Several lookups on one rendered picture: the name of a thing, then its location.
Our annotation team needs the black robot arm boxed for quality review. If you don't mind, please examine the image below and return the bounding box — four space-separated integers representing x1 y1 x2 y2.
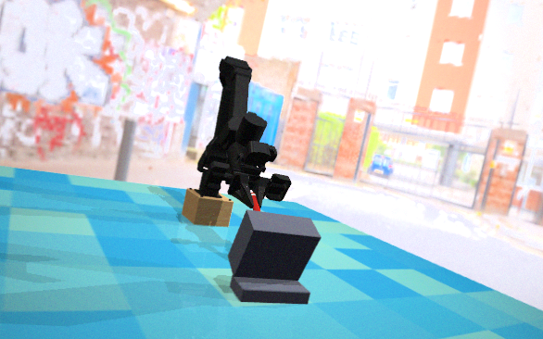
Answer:
194 56 277 198

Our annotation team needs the red cylindrical peg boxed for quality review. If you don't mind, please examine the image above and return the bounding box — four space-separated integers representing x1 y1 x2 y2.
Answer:
251 193 260 211

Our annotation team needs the dark grey sloped panel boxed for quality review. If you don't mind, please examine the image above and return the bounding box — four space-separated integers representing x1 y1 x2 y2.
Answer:
227 209 322 304

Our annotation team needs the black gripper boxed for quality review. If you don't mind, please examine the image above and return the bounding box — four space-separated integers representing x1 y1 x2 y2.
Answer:
203 153 292 208

